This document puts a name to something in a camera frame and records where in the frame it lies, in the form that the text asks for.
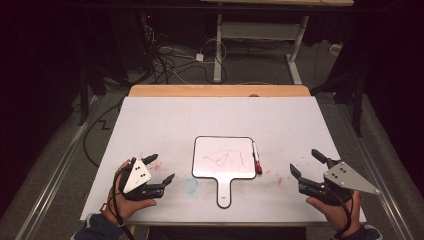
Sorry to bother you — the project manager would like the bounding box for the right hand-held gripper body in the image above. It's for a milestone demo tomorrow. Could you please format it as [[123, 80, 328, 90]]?
[[298, 159, 381, 206]]

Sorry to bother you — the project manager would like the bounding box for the small whiteboard with handle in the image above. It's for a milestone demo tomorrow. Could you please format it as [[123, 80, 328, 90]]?
[[191, 135, 258, 210]]

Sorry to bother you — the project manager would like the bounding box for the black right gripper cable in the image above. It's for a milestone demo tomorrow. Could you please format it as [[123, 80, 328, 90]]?
[[328, 186, 355, 236]]

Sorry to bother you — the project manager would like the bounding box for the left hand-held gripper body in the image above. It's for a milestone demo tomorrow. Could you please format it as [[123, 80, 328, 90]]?
[[118, 157, 166, 202]]

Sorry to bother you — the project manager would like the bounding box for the tangle of floor cables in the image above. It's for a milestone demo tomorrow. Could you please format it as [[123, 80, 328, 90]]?
[[141, 24, 229, 86]]

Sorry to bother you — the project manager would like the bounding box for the black stand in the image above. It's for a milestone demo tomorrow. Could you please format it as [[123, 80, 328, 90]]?
[[77, 63, 134, 127], [310, 64, 366, 138]]

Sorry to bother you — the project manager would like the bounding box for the black floor cable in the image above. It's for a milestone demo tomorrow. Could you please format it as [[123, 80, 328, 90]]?
[[82, 95, 127, 168]]

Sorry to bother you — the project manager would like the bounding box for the red wrist bracelet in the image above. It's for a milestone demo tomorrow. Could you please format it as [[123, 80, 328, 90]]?
[[99, 202, 125, 228]]

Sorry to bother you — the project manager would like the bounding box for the white metal desk frame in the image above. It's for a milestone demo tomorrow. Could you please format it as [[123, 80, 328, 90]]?
[[199, 0, 355, 86]]

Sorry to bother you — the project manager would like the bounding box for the wooden table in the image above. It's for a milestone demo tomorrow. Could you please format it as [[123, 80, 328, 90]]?
[[128, 84, 312, 98]]

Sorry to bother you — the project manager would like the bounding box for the metal floor rail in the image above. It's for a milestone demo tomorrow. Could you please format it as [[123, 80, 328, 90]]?
[[14, 94, 103, 240], [335, 99, 419, 240]]

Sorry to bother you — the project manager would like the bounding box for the white table cover sheet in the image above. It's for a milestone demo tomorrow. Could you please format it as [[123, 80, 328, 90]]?
[[79, 95, 368, 225]]

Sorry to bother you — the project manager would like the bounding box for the person's left hand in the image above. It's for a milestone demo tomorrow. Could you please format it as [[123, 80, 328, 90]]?
[[106, 159, 158, 226]]

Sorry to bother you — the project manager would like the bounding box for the person's right hand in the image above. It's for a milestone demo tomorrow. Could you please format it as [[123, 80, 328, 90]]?
[[305, 190, 363, 234]]

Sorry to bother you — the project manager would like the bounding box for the white marker with red cap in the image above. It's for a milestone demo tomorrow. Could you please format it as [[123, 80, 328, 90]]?
[[251, 141, 263, 175]]

